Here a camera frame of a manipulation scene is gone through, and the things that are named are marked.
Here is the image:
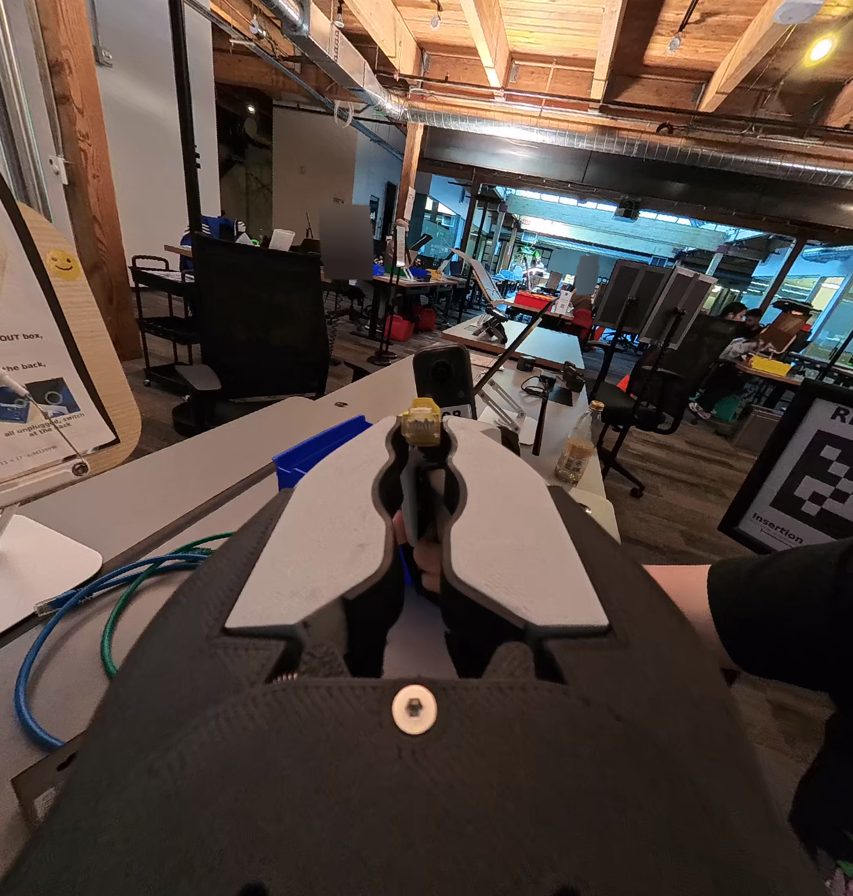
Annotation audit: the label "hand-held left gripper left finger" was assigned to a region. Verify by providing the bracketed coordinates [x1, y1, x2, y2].
[224, 416, 408, 678]

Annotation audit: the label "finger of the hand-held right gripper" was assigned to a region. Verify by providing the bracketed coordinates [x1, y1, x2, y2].
[461, 417, 523, 456]

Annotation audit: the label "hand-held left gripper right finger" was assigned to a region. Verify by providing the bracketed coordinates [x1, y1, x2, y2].
[439, 417, 611, 678]

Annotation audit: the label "yellow ethernet cable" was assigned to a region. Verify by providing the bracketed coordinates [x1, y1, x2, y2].
[399, 398, 445, 449]

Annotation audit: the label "blue plastic bin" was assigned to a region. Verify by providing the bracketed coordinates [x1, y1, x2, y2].
[273, 414, 375, 492]

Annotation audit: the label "green ethernet cable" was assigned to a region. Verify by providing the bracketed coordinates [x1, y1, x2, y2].
[99, 532, 235, 679]

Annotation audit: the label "blue ethernet cable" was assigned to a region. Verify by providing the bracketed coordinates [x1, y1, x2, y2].
[15, 549, 214, 751]

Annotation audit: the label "black network switch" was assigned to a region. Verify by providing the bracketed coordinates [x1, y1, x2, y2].
[10, 731, 86, 830]

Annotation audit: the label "person's right hand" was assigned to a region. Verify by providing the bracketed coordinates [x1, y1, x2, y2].
[392, 511, 445, 595]

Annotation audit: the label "black board metal stand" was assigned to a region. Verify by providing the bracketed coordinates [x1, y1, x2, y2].
[472, 301, 557, 456]
[451, 248, 511, 345]

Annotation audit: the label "glass bottle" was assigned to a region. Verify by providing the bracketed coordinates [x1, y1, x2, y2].
[554, 400, 604, 485]

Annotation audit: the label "black office chair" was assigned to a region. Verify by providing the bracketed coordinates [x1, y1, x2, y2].
[594, 318, 739, 499]

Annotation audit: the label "black panel stand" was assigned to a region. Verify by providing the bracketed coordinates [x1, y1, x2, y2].
[169, 0, 331, 436]

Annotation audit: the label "grey panel on stand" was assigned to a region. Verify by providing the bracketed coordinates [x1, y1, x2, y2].
[593, 259, 672, 336]
[640, 266, 718, 347]

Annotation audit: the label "black utility cart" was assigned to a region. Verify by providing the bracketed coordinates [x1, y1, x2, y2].
[130, 255, 196, 389]

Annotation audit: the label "black framed marker sign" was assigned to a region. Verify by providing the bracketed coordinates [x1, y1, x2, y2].
[718, 381, 853, 554]

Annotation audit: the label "wooden pillar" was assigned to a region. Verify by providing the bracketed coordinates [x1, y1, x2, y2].
[35, 0, 144, 361]

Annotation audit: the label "spiral metal ceiling duct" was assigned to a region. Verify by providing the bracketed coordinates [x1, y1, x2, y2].
[399, 91, 853, 193]

